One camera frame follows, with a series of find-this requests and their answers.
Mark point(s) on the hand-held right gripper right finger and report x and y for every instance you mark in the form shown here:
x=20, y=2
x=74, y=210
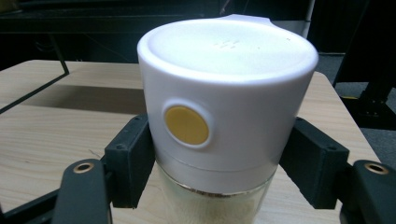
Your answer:
x=314, y=161

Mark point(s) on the glass jar of pale grains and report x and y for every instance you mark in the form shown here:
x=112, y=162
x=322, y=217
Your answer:
x=214, y=208

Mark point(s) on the white lid with yellow button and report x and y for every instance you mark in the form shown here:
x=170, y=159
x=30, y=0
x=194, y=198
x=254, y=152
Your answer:
x=236, y=102

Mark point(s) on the black metal frame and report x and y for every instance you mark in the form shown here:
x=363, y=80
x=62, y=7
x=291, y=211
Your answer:
x=60, y=59

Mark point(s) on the white pole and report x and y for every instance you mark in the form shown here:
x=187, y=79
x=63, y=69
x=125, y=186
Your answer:
x=308, y=18

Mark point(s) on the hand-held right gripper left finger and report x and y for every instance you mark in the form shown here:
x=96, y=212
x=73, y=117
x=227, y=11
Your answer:
x=130, y=161

